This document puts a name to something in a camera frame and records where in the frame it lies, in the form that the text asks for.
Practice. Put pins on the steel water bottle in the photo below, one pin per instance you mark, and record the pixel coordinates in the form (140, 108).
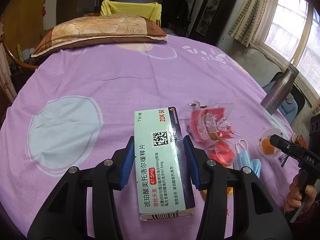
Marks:
(280, 90)

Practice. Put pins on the beige checked left curtain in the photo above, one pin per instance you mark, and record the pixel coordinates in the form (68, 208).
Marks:
(247, 20)

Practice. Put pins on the yellow cloth covered chair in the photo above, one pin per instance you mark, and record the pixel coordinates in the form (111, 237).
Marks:
(151, 11)

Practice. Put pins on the white medicine box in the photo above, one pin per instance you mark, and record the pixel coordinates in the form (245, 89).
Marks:
(163, 182)

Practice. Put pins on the brown leather notebook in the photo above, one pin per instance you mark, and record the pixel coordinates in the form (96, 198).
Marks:
(299, 140)

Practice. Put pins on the dark framed picture cabinet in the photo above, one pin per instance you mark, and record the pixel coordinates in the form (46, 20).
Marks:
(211, 20)

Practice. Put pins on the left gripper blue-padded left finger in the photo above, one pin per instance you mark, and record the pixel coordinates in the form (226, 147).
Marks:
(128, 157)

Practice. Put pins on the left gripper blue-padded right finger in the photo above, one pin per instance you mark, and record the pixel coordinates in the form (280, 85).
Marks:
(193, 162)

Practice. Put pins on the blue face mask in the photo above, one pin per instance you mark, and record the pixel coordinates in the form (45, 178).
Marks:
(242, 158)

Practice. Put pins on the purple bed sheet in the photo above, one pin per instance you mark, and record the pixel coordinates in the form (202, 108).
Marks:
(78, 108)

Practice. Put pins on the person's right hand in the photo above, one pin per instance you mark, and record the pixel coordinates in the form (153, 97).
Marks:
(294, 197)

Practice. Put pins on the brown floral pillow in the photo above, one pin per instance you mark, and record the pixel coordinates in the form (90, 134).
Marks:
(93, 30)

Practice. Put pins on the clear cup with orange jelly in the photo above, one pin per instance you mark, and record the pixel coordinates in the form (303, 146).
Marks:
(265, 147)

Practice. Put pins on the yellow foam fruit net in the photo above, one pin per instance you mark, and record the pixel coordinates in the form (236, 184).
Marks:
(229, 191)

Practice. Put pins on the hanging black coat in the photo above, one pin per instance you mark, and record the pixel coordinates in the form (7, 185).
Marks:
(174, 16)

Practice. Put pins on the red clear snack bag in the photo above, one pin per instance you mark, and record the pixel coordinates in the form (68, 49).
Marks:
(207, 123)

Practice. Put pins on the blue cushioned chair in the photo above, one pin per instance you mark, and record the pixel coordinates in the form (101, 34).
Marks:
(290, 106)

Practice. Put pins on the clear cup with red wrappers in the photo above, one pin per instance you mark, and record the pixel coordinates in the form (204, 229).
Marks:
(223, 152)

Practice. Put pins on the window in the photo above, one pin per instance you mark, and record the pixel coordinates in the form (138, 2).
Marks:
(288, 33)

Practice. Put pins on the wooden armchair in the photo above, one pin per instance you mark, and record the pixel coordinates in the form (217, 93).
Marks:
(16, 61)

